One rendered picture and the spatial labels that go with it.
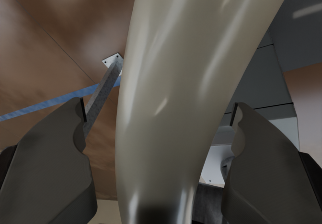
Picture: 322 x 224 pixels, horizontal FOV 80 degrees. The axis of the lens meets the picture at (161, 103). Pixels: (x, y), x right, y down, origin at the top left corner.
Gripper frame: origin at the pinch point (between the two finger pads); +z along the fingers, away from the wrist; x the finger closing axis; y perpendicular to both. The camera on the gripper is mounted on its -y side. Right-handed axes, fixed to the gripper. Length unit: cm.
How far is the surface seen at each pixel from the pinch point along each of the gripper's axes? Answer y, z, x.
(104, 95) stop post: 63, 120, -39
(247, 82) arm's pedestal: 25, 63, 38
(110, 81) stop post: 57, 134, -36
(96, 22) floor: 15, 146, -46
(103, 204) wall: 546, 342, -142
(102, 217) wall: 552, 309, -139
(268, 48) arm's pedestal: 14, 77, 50
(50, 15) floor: 12, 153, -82
